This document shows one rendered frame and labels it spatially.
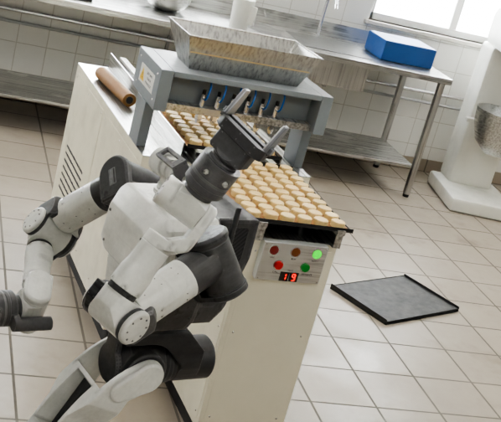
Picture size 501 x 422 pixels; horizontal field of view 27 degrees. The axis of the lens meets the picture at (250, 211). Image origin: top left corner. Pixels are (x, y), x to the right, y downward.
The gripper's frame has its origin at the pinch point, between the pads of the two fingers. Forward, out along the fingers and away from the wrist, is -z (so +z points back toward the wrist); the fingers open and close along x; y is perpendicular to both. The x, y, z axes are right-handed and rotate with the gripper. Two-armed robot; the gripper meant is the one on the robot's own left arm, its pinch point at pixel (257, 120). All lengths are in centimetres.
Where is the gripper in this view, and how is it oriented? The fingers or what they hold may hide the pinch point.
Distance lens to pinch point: 203.5
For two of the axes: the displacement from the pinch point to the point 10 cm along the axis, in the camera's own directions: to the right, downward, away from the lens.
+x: -6.8, -6.9, 2.4
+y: 4.0, -0.8, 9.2
